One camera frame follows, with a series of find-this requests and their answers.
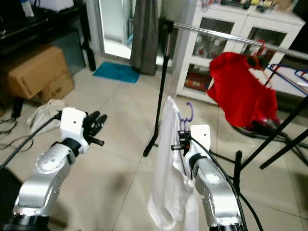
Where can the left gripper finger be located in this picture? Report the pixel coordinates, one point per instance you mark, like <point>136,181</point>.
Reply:
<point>91,119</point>
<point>102,120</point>

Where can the purple clothes hanger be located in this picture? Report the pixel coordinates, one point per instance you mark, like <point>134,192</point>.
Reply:
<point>189,113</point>

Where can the plain white garment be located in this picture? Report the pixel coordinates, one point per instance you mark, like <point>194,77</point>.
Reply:
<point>168,183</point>

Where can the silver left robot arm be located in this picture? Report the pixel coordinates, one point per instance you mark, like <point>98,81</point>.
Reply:
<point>48,173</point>

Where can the red clothes hanger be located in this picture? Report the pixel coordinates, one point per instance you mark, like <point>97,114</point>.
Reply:
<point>252,61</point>

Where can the blue clothes hanger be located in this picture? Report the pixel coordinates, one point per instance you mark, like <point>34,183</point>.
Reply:
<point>288,83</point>

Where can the small cardboard box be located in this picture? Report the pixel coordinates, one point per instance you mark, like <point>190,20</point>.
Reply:
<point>57,89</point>

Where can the white crumpled cloth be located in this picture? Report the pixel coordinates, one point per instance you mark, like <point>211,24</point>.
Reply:
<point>45,115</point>

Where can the teal floor mat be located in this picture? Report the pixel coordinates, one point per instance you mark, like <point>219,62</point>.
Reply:
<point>115,72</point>

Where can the black power adapter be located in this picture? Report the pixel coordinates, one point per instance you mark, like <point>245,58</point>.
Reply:
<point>17,108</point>

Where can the large cardboard box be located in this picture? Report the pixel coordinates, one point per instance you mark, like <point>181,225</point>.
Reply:
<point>33,70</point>

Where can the black round floor base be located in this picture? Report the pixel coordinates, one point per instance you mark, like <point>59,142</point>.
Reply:
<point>257,131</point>

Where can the red garment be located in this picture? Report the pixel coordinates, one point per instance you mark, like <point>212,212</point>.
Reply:
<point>240,91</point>

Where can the glass door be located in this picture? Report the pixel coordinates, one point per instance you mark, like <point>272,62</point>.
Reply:
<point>115,29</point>

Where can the grey curtain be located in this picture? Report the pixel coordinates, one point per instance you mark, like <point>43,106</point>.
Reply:
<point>147,38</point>

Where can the chrome black clothes rack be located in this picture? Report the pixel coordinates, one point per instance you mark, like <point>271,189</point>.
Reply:
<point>221,34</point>

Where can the white box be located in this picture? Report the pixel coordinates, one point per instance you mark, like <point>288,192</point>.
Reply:
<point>55,4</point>

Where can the white glass door cabinet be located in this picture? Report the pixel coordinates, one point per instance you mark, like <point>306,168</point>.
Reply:
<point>216,12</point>

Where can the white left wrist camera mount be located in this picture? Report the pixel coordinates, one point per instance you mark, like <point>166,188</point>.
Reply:
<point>74,124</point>

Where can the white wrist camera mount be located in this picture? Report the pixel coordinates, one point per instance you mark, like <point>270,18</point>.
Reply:
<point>74,124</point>
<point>197,139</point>

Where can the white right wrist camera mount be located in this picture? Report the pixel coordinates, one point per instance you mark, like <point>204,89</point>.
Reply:
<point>197,139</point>

